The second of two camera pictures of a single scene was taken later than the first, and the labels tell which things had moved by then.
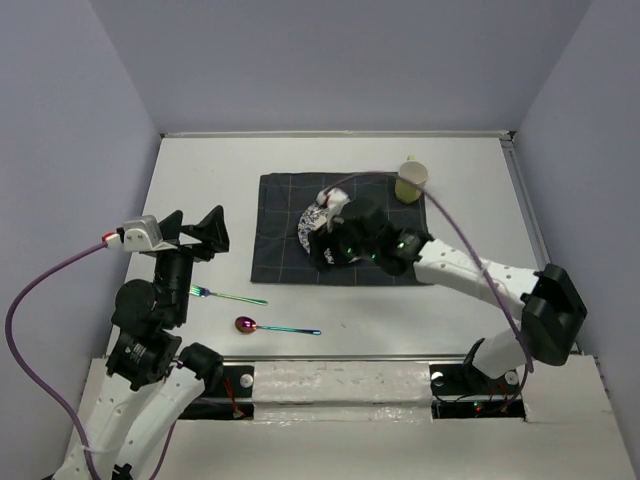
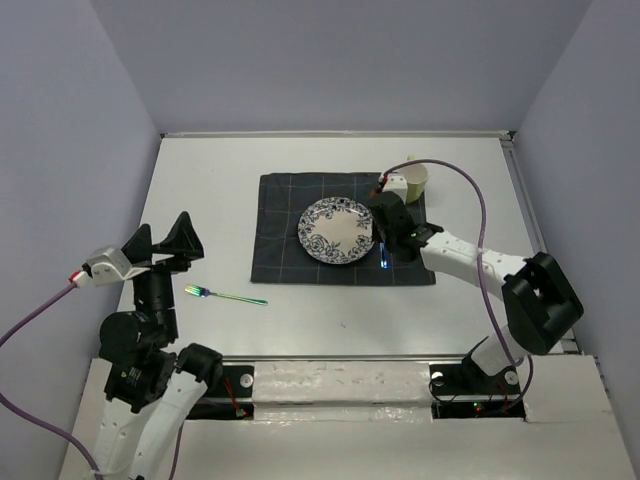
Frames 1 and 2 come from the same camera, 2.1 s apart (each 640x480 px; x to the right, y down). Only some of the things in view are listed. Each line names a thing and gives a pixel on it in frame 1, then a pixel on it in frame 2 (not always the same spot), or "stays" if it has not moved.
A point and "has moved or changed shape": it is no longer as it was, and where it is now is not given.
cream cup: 414,171 stays
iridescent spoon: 246,324 has moved or changed shape
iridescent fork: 203,293 stays
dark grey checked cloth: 278,256 stays
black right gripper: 323,238 → 376,230
